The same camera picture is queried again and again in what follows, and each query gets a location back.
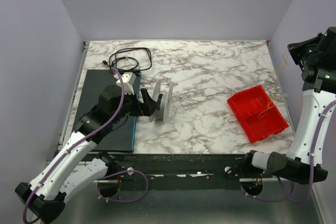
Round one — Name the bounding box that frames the grey plastic cable spool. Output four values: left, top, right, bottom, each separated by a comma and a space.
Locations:
149, 81, 173, 124

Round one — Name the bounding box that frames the thin yellow wire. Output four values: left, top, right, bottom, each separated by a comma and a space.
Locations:
257, 50, 289, 120

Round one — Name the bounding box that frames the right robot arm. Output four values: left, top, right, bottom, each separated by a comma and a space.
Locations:
241, 27, 335, 185

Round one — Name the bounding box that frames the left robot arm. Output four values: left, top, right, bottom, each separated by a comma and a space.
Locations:
15, 85, 161, 223

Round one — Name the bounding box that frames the dark notebook blue spine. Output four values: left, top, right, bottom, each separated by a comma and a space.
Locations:
73, 70, 137, 153

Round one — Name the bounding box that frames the red plastic bin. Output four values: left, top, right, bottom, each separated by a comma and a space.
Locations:
227, 85, 289, 143

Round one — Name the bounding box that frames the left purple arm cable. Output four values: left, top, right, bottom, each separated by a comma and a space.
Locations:
23, 67, 125, 223

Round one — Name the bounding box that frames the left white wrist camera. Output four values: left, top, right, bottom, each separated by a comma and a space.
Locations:
121, 72, 136, 95

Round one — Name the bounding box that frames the black coiled cable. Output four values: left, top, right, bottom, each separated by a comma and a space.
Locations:
102, 48, 152, 76

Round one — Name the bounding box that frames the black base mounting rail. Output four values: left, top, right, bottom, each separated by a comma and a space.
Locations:
83, 152, 262, 191

